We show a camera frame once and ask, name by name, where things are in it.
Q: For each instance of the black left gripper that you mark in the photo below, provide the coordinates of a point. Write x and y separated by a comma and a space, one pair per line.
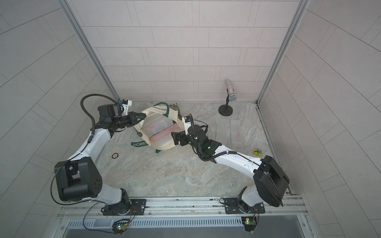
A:
131, 119

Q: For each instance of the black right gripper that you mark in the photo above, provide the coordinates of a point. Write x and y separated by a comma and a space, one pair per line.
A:
178, 137

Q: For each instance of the translucent pink pencil case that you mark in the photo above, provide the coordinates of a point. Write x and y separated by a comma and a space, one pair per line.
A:
164, 132

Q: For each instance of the translucent white pencil case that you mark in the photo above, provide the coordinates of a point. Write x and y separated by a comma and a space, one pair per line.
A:
222, 131
156, 124
236, 135
165, 143

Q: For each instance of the cream canvas tote bag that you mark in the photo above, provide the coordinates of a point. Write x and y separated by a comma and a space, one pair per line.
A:
164, 109

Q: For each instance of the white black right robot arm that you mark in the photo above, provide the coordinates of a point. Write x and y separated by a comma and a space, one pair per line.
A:
271, 182

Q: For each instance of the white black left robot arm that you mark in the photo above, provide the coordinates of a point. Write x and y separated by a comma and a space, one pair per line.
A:
78, 179

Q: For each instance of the silver microphone on stand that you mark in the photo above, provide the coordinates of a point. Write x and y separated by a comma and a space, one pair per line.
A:
226, 110

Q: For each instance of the yellow tape measure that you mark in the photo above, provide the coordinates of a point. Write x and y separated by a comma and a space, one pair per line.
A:
258, 152

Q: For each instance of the left green circuit board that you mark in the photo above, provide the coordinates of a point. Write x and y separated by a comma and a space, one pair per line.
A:
120, 226

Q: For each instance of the green circuit board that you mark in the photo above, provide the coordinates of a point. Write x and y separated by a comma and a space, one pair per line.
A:
120, 226
249, 223

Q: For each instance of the right green circuit board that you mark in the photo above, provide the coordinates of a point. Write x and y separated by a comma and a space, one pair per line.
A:
249, 223

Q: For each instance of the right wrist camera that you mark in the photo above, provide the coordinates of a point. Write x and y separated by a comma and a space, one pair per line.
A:
187, 124

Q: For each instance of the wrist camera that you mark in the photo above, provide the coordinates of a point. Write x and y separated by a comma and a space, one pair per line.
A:
187, 124
125, 104

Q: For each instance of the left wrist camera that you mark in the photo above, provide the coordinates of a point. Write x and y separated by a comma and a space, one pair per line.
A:
125, 104

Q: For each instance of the aluminium mounting rail frame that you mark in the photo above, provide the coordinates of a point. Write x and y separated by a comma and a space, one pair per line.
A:
186, 212

